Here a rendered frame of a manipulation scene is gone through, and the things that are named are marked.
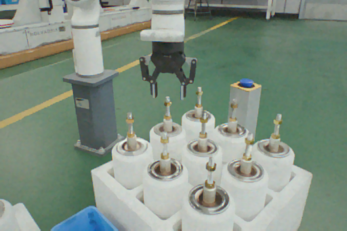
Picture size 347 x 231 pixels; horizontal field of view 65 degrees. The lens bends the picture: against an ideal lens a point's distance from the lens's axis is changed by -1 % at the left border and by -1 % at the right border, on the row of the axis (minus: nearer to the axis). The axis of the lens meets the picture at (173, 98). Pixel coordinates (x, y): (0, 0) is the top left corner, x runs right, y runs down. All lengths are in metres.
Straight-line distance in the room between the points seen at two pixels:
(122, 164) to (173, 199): 0.14
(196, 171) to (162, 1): 0.38
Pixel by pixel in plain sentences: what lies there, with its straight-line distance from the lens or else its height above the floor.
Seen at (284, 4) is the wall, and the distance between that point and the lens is 5.70.
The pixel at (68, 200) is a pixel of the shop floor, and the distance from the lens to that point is 0.94.
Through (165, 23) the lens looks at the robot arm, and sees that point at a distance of 0.60.
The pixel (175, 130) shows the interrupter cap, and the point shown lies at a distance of 0.72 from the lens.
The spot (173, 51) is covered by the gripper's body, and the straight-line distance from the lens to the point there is 0.62.
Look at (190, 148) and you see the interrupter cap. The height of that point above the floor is 0.25.
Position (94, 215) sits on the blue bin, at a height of 0.10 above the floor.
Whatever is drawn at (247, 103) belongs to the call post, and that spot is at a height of 0.27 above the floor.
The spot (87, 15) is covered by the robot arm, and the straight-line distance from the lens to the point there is 1.00.
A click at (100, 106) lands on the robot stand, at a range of 1.02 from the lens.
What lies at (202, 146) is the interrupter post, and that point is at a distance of 0.65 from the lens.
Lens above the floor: 0.61
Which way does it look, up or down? 23 degrees down
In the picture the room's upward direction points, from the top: straight up
